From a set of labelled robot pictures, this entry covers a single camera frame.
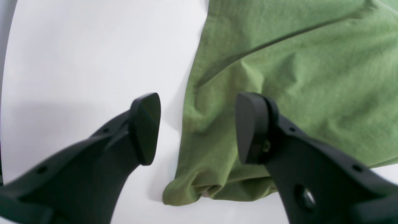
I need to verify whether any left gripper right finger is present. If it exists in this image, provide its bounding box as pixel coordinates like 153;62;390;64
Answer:
235;92;398;224

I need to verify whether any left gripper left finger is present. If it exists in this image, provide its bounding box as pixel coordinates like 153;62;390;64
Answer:
0;93;161;224

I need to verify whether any olive green T-shirt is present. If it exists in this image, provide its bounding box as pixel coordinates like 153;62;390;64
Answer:
162;0;398;206

